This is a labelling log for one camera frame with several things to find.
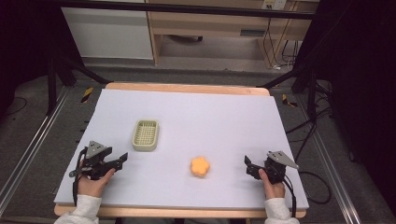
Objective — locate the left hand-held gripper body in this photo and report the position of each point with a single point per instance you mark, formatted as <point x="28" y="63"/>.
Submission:
<point x="93" y="155"/>

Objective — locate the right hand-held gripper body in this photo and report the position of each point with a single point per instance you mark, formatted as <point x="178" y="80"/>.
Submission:
<point x="275" y="169"/>

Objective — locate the person's right hand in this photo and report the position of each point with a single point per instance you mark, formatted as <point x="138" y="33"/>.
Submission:
<point x="274" y="189"/>

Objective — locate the person's left hand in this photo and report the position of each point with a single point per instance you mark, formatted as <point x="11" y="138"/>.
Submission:
<point x="91" y="186"/>

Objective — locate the beige slotted soap dish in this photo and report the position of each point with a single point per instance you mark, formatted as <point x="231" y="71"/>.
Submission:
<point x="145" y="135"/>

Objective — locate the orange flower-shaped soap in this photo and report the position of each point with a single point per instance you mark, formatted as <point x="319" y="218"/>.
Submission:
<point x="200" y="167"/>

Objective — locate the yellow black striped floor marker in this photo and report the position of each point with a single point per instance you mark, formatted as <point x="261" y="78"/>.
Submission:
<point x="87" y="94"/>
<point x="288" y="101"/>

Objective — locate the white table mat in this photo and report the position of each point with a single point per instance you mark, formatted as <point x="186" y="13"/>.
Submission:
<point x="193" y="130"/>

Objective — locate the black metal stand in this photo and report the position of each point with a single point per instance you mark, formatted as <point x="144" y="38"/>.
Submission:
<point x="51" y="84"/>
<point x="311" y="90"/>

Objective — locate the wooden table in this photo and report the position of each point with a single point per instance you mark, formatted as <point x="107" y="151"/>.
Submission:
<point x="186" y="87"/>

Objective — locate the white cabinet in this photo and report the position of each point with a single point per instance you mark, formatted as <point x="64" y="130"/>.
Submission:
<point x="109" y="34"/>

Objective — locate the light wooden desk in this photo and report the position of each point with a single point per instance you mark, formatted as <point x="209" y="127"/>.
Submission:
<point x="211" y="21"/>

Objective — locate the white power strip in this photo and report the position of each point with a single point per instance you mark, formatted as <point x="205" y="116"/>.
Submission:
<point x="274" y="4"/>

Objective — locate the metal floor rail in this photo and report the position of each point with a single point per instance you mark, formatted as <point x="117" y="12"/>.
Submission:
<point x="331" y="168"/>
<point x="31" y="143"/>

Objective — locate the black horizontal frame bar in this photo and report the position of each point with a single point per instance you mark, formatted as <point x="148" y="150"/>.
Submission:
<point x="186" y="8"/>

